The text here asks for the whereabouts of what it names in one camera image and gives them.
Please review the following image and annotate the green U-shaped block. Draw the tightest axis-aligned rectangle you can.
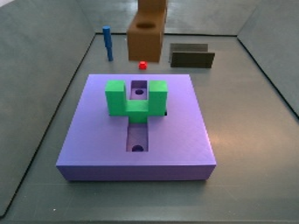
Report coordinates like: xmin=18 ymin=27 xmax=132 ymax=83
xmin=105 ymin=80 xmax=168 ymax=123

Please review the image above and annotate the brown T-shaped block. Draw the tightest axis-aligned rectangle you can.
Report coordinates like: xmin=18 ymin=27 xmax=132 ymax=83
xmin=125 ymin=0 xmax=168 ymax=62

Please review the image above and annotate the black angle fixture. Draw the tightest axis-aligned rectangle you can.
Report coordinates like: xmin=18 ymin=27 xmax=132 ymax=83
xmin=169 ymin=43 xmax=215 ymax=68

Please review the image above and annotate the red peg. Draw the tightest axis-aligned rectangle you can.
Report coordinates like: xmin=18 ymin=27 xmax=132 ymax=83
xmin=139 ymin=61 xmax=147 ymax=70

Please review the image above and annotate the purple base block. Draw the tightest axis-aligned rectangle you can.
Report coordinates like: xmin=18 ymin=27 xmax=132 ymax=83
xmin=56 ymin=74 xmax=216 ymax=181

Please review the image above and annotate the blue cylindrical peg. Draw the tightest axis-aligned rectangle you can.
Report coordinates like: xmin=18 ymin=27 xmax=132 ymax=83
xmin=103 ymin=25 xmax=113 ymax=61

